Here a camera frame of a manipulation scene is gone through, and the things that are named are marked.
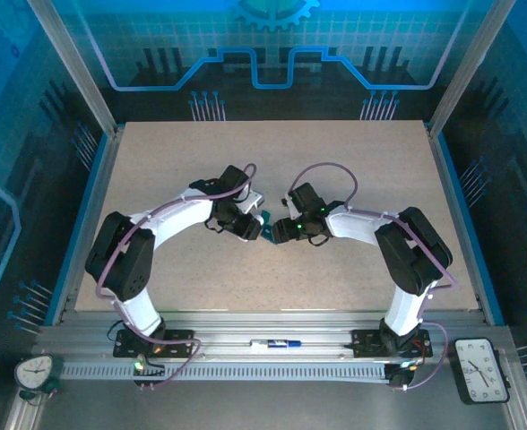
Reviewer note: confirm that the black rectangular clock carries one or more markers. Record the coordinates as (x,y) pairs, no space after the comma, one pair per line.
(478,372)

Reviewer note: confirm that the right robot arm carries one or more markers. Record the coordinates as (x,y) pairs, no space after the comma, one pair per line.
(357,224)

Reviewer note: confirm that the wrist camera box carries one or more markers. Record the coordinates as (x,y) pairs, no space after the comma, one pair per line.
(252,201)
(291,207)

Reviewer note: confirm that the aluminium table side rail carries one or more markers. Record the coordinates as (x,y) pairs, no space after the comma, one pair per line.
(447,179)
(91,215)

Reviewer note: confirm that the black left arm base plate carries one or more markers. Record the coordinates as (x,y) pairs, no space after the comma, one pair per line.
(122,348)

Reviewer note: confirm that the blue marker pen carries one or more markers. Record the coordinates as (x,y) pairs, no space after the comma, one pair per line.
(277,343)

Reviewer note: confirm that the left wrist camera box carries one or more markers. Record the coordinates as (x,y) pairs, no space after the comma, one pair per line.
(252,201)

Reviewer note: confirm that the round green alarm clock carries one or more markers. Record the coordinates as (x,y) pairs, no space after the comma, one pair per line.
(34,372)

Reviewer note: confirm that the teal pill organizer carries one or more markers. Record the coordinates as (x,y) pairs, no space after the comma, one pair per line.
(268,233)

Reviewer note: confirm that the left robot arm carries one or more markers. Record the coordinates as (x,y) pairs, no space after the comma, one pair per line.
(178,219)

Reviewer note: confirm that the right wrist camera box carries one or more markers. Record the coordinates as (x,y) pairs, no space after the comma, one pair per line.
(291,207)

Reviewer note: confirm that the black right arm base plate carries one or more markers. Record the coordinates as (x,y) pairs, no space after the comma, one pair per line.
(362,345)

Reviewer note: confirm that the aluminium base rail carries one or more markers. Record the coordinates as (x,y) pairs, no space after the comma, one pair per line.
(245,324)

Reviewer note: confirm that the aluminium frame post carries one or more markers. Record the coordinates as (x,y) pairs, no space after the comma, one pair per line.
(80,71)
(464,71)

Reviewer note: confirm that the small circuit board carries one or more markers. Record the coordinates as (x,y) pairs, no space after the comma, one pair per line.
(407,366)
(142,365)

